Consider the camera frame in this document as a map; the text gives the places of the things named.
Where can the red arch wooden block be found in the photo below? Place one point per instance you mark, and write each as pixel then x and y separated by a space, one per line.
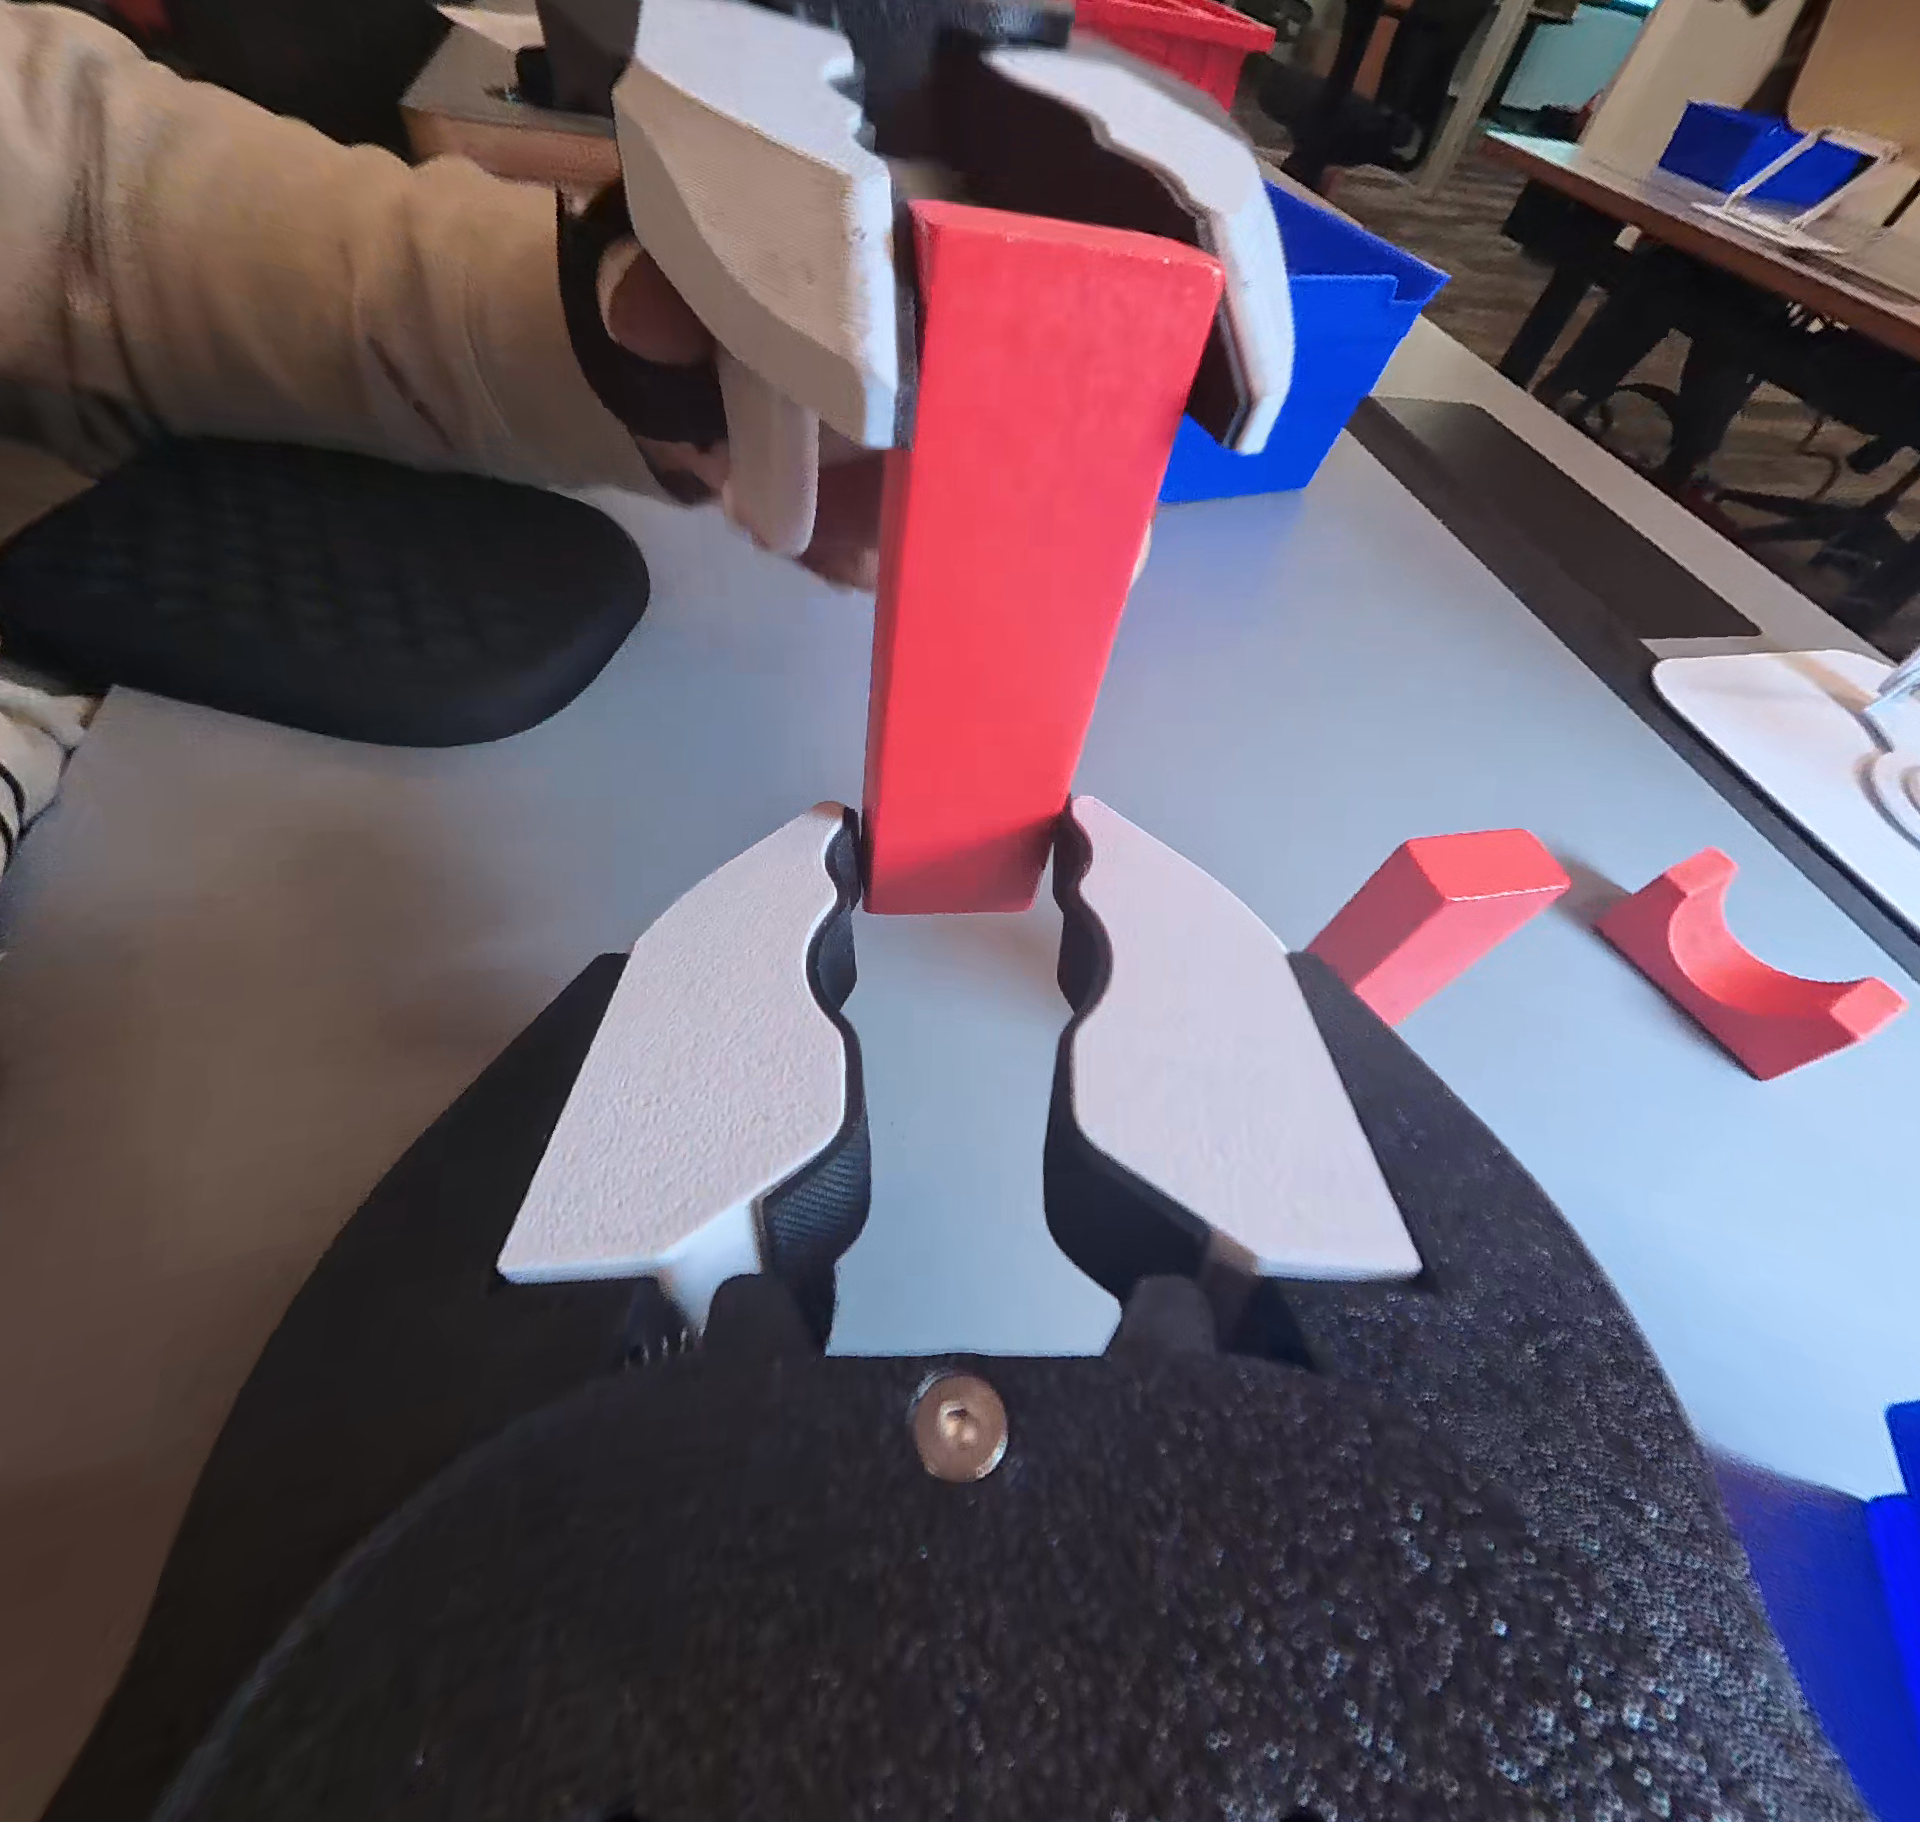
pixel 1725 983

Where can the blue plastic bin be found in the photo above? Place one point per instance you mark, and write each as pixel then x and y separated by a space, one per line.
pixel 1335 336
pixel 1725 143
pixel 1830 1626

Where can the person's left forearm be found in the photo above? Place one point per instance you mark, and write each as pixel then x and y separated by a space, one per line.
pixel 225 247

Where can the black textured wrist pad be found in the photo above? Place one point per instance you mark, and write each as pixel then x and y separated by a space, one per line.
pixel 301 592

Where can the loose white paper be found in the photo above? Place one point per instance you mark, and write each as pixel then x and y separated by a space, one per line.
pixel 488 24

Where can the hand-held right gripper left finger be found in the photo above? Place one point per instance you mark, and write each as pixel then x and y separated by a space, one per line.
pixel 690 1086

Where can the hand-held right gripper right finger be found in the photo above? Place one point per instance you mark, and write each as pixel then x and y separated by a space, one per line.
pixel 1230 1086

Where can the white document stand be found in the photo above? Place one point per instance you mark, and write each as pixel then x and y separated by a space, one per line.
pixel 1784 211
pixel 1771 743

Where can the red rectangular wooden block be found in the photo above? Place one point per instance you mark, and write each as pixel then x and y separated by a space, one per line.
pixel 1021 576
pixel 1424 922

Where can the striped cloth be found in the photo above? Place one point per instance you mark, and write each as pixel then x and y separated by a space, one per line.
pixel 38 772

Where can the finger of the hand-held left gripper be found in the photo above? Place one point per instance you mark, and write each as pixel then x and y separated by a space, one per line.
pixel 750 203
pixel 1201 143

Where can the person's left hand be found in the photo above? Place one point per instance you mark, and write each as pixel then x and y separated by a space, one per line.
pixel 652 306

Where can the brown wooden desk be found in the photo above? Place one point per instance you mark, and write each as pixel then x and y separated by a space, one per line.
pixel 1650 203

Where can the red plastic bin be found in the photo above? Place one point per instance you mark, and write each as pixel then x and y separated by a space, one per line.
pixel 1154 22

